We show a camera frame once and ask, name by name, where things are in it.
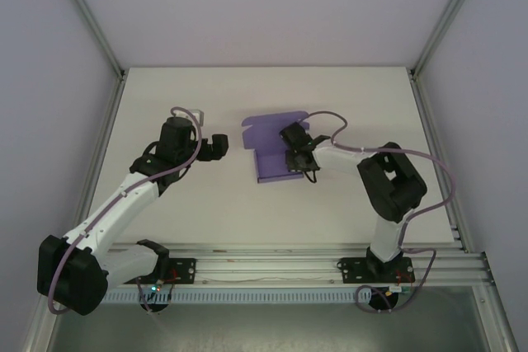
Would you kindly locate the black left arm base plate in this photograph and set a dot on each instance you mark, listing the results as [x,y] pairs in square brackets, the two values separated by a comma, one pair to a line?
[185,269]

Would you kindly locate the aluminium mounting rail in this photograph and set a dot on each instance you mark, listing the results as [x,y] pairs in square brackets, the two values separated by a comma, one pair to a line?
[268,263]

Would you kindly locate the aluminium lower frame bar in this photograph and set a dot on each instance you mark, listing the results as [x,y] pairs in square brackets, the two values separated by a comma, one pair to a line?
[37,337]
[499,327]

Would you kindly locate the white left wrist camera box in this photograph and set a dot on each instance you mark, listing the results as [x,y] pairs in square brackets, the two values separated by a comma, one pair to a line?
[197,115]

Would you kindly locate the small LED connector board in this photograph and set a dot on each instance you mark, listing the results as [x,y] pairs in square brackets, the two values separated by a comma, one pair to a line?
[156,287]
[398,288]

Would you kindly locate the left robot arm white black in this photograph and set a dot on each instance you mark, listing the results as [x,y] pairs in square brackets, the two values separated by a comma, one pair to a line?
[70,273]

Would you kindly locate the aluminium frame post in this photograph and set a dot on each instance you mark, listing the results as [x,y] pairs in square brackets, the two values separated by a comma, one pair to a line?
[449,12]
[88,14]

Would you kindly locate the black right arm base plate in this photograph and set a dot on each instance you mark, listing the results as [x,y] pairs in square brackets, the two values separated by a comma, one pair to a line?
[348,271]

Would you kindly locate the purple paper box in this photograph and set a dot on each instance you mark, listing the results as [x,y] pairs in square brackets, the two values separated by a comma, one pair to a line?
[268,129]

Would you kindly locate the grey metal sheet panel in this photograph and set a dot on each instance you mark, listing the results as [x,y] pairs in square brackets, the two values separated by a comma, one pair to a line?
[268,327]

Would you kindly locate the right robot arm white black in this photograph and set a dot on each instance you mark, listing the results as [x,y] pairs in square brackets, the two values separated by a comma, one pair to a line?
[392,187]

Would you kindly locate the aluminium table side rail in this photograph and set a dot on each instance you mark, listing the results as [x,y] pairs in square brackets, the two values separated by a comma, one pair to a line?
[105,133]
[422,113]

